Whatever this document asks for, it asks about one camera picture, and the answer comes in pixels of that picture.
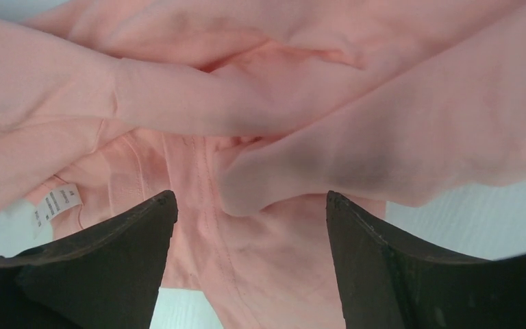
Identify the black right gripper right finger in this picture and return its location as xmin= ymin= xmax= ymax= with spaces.
xmin=326 ymin=191 xmax=526 ymax=329

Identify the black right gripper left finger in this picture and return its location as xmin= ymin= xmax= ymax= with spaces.
xmin=0 ymin=191 xmax=178 ymax=328

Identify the salmon pink t-shirt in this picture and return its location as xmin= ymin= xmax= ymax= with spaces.
xmin=0 ymin=1 xmax=526 ymax=328

